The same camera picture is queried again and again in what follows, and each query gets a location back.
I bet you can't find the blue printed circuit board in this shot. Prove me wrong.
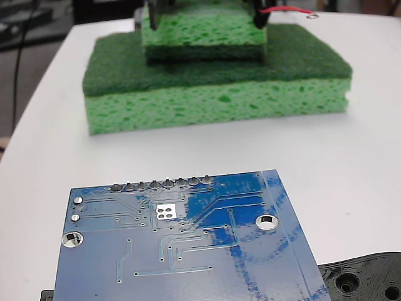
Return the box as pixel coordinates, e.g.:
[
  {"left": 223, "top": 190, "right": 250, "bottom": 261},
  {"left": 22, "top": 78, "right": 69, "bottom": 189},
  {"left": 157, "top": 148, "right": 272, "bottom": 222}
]
[{"left": 52, "top": 169, "right": 333, "bottom": 301}]

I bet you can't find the grey metal block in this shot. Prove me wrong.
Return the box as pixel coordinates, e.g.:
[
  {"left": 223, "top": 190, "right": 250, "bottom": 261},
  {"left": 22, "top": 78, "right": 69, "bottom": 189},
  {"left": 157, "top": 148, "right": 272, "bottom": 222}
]
[{"left": 133, "top": 8, "right": 144, "bottom": 32}]

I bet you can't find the small green scrub sponge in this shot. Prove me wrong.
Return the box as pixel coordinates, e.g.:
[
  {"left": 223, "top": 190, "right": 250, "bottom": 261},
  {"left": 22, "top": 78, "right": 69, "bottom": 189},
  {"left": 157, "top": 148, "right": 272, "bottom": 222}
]
[{"left": 140, "top": 0, "right": 269, "bottom": 66}]

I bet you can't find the large green scrub sponge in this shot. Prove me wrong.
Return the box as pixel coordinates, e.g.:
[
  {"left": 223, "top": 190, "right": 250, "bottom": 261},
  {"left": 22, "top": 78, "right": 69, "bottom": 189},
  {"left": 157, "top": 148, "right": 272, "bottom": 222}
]
[{"left": 82, "top": 23, "right": 353, "bottom": 136}]

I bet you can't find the dark equipment shelf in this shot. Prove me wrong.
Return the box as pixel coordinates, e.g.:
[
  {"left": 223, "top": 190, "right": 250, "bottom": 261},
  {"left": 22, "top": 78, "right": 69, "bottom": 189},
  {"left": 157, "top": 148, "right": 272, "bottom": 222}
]
[{"left": 0, "top": 0, "right": 73, "bottom": 51}]

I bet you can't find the red wire with ring terminal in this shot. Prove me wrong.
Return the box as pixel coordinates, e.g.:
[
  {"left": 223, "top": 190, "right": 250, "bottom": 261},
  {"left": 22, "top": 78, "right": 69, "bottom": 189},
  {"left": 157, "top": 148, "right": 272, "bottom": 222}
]
[{"left": 257, "top": 7, "right": 318, "bottom": 19}]

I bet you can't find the black hanging cable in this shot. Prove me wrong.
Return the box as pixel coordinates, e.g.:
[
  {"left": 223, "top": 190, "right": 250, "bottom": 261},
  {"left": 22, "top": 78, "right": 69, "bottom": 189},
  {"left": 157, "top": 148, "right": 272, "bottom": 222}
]
[{"left": 11, "top": 0, "right": 41, "bottom": 136}]

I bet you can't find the black plastic mount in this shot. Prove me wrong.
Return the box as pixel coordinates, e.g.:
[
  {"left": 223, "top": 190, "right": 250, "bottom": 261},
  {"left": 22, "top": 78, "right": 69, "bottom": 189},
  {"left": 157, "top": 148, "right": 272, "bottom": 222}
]
[{"left": 39, "top": 250, "right": 401, "bottom": 301}]

